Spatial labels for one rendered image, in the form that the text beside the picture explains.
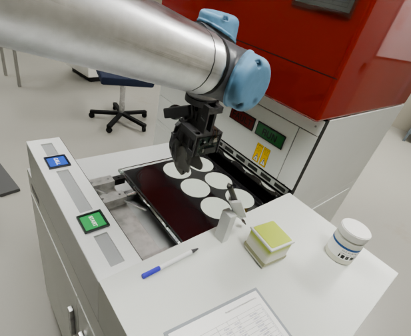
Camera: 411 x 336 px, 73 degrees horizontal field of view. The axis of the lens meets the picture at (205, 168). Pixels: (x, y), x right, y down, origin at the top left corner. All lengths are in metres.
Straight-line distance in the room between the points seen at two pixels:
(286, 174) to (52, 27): 0.81
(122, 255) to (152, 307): 0.13
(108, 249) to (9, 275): 1.26
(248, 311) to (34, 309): 1.29
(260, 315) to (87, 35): 0.53
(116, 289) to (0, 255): 1.43
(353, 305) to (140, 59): 0.64
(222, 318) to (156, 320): 0.12
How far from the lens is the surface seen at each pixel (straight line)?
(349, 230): 0.75
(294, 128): 0.89
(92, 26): 0.24
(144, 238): 0.77
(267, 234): 0.65
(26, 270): 1.86
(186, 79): 0.32
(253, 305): 0.61
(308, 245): 0.79
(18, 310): 1.74
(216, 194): 0.93
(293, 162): 0.91
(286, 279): 0.68
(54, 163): 0.88
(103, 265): 0.62
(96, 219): 0.70
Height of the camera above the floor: 1.46
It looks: 32 degrees down
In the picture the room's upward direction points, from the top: 15 degrees clockwise
